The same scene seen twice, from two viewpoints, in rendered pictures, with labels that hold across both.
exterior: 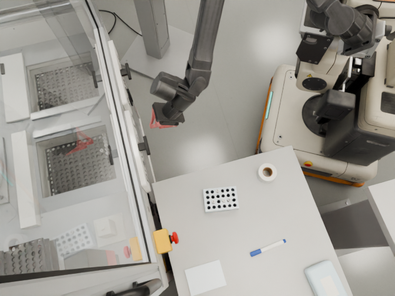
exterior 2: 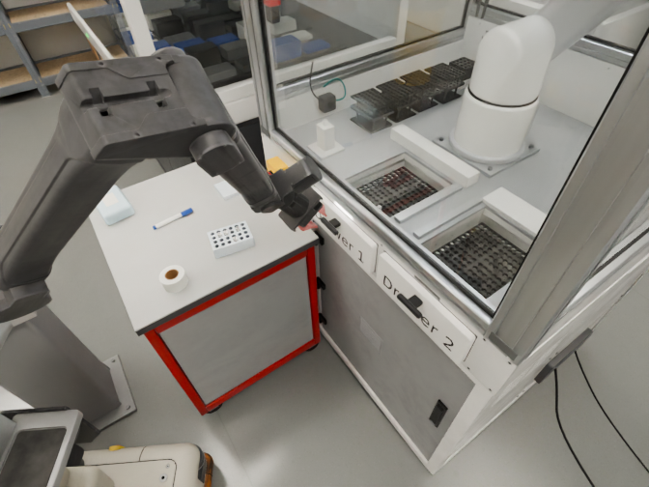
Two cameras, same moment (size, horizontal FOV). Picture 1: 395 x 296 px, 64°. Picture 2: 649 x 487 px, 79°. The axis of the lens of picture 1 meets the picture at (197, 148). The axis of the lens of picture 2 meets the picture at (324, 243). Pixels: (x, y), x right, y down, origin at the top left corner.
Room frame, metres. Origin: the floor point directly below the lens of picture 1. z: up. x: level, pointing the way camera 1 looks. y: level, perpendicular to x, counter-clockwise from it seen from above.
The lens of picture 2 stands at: (1.09, -0.06, 1.65)
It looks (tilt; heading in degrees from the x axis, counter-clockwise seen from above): 47 degrees down; 163
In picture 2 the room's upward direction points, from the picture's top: 2 degrees counter-clockwise
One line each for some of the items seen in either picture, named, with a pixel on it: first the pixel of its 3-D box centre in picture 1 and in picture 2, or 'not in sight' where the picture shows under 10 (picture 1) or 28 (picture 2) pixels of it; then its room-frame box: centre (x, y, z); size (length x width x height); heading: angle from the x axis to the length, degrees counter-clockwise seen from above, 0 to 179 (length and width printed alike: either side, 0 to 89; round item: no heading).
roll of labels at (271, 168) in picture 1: (266, 173); (174, 278); (0.30, -0.27, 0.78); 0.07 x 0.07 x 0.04
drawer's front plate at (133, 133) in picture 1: (137, 151); (340, 228); (0.36, 0.22, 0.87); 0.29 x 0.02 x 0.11; 16
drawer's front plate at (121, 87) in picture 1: (120, 78); (419, 304); (0.67, 0.30, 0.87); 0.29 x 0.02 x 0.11; 16
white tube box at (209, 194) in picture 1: (220, 199); (231, 239); (0.20, -0.09, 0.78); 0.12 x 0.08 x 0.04; 96
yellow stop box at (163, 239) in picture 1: (164, 241); (277, 172); (0.05, 0.11, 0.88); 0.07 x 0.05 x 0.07; 16
